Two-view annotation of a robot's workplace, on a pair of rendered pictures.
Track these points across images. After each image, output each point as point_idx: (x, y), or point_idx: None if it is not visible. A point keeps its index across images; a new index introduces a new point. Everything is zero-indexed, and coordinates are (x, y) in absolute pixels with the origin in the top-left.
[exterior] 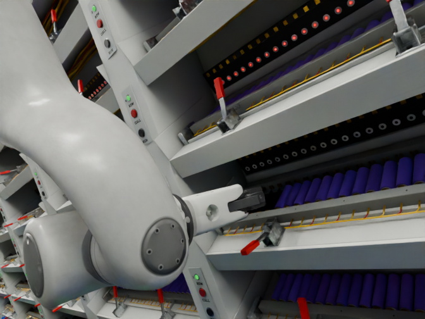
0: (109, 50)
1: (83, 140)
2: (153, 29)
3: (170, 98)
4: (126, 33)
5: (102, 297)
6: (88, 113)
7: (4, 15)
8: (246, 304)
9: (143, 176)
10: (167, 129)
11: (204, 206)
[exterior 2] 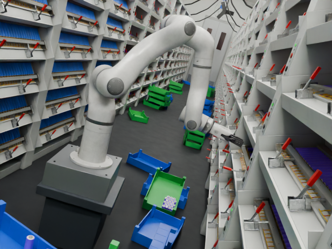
0: (259, 67)
1: (192, 101)
2: (278, 69)
3: (263, 97)
4: (264, 67)
5: (225, 145)
6: (198, 97)
7: (200, 74)
8: (231, 176)
9: (195, 112)
10: (251, 106)
11: (215, 129)
